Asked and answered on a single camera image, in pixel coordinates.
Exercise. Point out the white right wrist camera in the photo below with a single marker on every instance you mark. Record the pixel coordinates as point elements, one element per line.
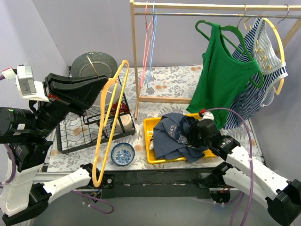
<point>204,114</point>

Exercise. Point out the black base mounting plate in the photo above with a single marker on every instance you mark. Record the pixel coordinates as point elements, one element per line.
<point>162,183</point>

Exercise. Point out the beige ceramic mug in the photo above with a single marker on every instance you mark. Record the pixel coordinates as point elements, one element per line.
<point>125,122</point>

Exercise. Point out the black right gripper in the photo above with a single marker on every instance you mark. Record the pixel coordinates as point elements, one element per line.
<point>196,135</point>

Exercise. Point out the navy white striped tank top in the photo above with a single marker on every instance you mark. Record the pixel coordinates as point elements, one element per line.
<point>247,86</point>

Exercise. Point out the black wire dish rack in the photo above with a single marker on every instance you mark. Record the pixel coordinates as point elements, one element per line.
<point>79,132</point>

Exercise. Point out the pink wire hanger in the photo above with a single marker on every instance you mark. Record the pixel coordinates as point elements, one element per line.
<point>149,31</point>

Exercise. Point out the wooden clothes rack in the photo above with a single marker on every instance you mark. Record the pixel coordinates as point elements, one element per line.
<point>177,43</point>

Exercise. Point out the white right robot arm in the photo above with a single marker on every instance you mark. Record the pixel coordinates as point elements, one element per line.
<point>279,195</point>

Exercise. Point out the light blue wire hanger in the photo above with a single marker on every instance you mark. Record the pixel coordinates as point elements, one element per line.
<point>152,43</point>

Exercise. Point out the wooden yellow curved hanger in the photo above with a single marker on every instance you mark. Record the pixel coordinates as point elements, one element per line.
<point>280,50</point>

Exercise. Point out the black white striped tank top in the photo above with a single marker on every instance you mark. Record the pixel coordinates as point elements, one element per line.
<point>151,146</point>

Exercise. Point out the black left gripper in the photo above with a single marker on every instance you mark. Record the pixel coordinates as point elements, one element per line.
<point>49,89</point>

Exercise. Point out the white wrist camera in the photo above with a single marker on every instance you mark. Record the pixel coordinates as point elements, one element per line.
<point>28,88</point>
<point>204,114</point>

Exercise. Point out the dark green patterned plate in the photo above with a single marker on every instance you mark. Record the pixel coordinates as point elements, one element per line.
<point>94,63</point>

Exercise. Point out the navy blue tank top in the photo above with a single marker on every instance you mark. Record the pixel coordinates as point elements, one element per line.
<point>170,138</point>

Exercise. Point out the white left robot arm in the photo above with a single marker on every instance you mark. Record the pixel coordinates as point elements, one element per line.
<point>24,133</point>

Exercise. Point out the yellow plastic tray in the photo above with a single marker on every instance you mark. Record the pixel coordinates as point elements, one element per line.
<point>149,124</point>

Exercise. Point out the green tank top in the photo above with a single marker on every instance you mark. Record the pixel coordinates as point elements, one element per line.
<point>223,77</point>

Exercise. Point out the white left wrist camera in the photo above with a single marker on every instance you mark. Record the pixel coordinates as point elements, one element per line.
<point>28,88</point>

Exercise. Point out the blue white patterned bowl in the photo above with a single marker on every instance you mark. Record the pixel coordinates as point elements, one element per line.
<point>122,154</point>

